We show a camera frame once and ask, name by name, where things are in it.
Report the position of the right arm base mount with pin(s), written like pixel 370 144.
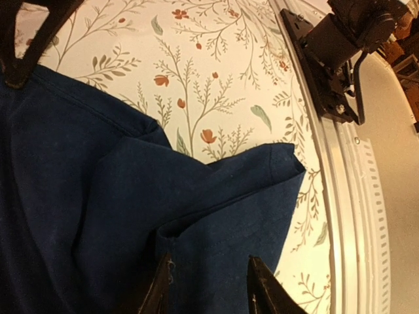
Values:
pixel 331 52

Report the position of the floral patterned table cloth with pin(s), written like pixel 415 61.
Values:
pixel 218 77

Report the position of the navy blue t-shirt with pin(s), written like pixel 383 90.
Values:
pixel 93 195

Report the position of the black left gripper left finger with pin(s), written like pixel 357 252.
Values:
pixel 155 289

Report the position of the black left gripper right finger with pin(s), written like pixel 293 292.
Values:
pixel 265 294

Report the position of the aluminium front rail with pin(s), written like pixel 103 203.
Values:
pixel 337 256

